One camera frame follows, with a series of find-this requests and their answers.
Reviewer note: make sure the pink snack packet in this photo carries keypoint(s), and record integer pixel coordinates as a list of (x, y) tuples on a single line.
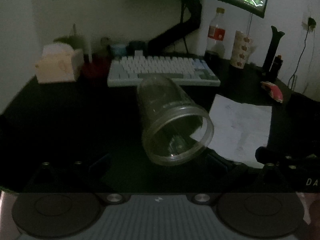
[(273, 91)]

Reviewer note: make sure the small black bottle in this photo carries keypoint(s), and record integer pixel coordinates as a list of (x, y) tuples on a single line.
[(277, 66)]

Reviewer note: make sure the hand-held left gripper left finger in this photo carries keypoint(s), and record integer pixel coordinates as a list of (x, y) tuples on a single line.
[(101, 163)]

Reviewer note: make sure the clear plastic container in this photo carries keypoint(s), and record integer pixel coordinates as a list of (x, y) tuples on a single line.
[(160, 97)]

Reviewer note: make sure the wall socket with plug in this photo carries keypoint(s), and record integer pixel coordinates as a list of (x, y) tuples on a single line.
[(310, 23)]

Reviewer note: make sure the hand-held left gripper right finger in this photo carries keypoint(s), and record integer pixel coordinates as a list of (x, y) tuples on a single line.
[(217, 161)]

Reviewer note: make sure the black forked stand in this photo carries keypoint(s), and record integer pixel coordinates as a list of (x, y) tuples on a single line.
[(272, 52)]

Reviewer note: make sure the white and blue keyboard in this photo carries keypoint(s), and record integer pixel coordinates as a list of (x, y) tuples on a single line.
[(155, 65)]

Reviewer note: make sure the red cup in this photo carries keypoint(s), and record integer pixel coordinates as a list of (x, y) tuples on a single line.
[(96, 68)]

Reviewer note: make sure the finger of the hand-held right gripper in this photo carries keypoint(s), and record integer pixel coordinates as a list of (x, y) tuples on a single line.
[(265, 155)]

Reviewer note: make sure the white paper sheet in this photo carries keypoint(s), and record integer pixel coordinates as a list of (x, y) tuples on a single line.
[(240, 125)]

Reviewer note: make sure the beige tissue box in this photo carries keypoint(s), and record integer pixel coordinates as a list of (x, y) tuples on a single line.
[(57, 65)]

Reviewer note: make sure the patterned paper cup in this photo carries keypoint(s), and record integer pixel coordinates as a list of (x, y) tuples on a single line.
[(241, 50)]

